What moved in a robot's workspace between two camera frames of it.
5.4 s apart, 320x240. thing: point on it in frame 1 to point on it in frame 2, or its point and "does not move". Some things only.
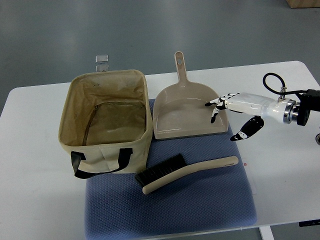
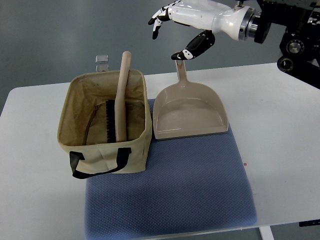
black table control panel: (309, 223) does not move
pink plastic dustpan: (179, 108) does not move
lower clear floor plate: (102, 68) does not move
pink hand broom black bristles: (171, 169) to (116, 109)
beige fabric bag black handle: (106, 123) does not move
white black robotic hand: (260, 106) to (238, 22)
